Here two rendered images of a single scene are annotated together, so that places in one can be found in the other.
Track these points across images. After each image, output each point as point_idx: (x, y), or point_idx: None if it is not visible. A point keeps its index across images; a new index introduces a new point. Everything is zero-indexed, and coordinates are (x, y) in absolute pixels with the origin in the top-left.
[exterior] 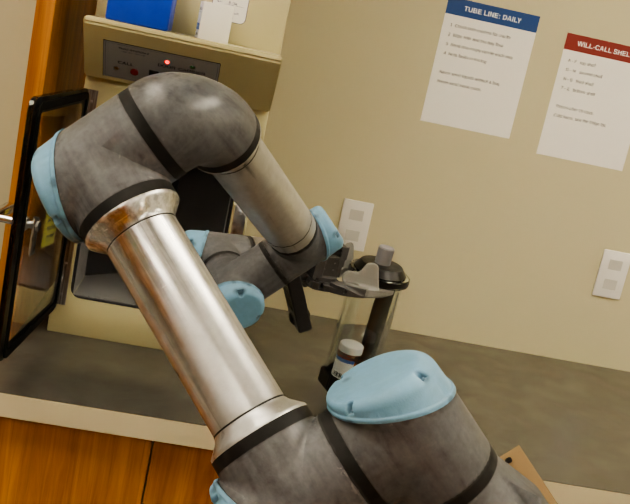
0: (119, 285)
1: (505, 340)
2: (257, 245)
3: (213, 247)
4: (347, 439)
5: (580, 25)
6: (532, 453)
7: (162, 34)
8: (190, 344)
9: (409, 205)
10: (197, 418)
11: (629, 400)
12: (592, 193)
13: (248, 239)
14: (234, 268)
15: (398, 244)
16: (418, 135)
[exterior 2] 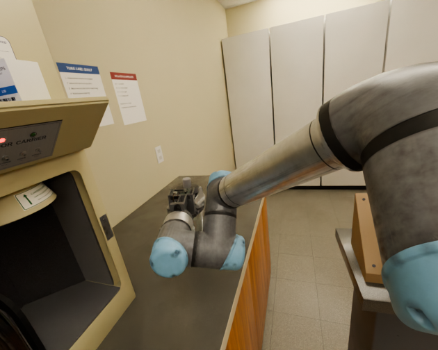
0: (28, 344)
1: (148, 194)
2: (216, 214)
3: (186, 241)
4: None
5: (111, 67)
6: (238, 209)
7: None
8: None
9: (97, 170)
10: (218, 324)
11: (196, 182)
12: (144, 131)
13: (177, 221)
14: (223, 237)
15: (103, 188)
16: None
